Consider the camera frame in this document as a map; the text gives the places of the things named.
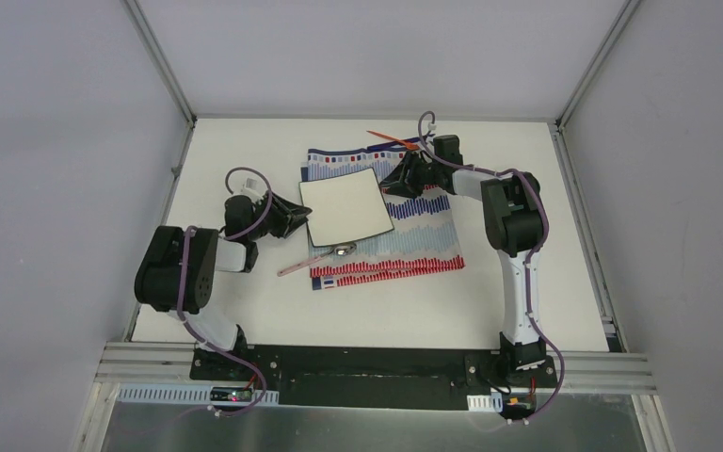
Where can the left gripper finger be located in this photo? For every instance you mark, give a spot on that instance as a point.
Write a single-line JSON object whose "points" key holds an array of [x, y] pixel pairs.
{"points": [[289, 225], [287, 209]]}

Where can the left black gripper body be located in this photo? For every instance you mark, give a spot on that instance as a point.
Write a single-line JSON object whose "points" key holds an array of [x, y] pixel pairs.
{"points": [[281, 218]]}

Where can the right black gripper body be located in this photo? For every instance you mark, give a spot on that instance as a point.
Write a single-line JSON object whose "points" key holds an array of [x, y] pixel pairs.
{"points": [[425, 174]]}

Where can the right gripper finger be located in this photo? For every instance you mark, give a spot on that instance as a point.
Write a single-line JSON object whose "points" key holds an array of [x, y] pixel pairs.
{"points": [[413, 163], [400, 184]]}

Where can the orange plastic fork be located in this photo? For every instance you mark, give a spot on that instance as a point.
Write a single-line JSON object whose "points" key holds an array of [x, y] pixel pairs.
{"points": [[406, 144]]}

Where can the white square plate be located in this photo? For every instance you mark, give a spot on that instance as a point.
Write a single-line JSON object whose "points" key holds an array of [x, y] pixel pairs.
{"points": [[345, 208]]}

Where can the patterned cloth napkin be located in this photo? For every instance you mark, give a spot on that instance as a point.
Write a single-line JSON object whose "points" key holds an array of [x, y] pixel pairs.
{"points": [[424, 239]]}

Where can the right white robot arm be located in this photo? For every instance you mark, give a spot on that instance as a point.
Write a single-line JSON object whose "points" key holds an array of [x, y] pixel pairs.
{"points": [[515, 223]]}

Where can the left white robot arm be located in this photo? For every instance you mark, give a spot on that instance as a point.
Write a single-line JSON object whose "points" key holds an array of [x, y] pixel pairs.
{"points": [[177, 273]]}

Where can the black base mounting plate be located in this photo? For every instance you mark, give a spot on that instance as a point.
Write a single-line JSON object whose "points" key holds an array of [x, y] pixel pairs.
{"points": [[374, 378]]}

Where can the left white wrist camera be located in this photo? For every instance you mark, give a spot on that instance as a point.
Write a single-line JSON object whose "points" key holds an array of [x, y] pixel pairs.
{"points": [[253, 185]]}

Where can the silver spoon pink handle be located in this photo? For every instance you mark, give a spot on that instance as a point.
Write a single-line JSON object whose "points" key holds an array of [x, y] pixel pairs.
{"points": [[337, 250]]}

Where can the left white cable duct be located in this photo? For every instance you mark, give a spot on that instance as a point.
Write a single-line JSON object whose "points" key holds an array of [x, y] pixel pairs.
{"points": [[194, 394]]}

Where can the white cable duct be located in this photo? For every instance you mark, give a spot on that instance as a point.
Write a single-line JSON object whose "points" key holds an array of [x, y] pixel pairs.
{"points": [[194, 394], [492, 402]]}

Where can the right white cable duct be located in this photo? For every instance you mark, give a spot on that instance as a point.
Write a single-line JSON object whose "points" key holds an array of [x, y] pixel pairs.
{"points": [[492, 402]]}

